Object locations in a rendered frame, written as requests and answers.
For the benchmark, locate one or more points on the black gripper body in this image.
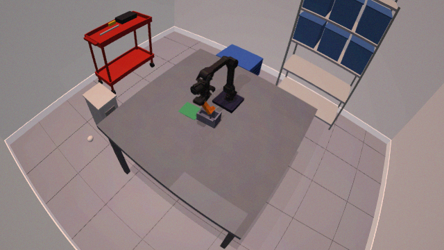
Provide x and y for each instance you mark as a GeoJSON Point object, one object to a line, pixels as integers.
{"type": "Point", "coordinates": [199, 101]}

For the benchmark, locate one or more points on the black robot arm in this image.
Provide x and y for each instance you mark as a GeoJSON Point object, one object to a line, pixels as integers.
{"type": "Point", "coordinates": [208, 72]}

